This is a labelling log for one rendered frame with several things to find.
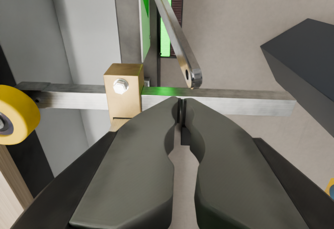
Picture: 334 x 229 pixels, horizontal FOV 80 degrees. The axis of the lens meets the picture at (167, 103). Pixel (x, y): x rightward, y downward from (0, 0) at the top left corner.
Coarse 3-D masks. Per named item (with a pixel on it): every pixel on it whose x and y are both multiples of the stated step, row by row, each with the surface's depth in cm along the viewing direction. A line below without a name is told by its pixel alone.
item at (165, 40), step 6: (168, 0) 36; (162, 24) 38; (162, 30) 39; (162, 36) 40; (162, 42) 40; (168, 42) 40; (162, 48) 41; (168, 48) 41; (162, 54) 41; (168, 54) 41
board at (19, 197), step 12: (0, 144) 32; (0, 156) 32; (0, 168) 32; (12, 168) 35; (0, 180) 33; (12, 180) 35; (0, 192) 35; (12, 192) 35; (24, 192) 38; (0, 204) 37; (12, 204) 37; (24, 204) 38; (0, 216) 39; (12, 216) 39; (0, 228) 41
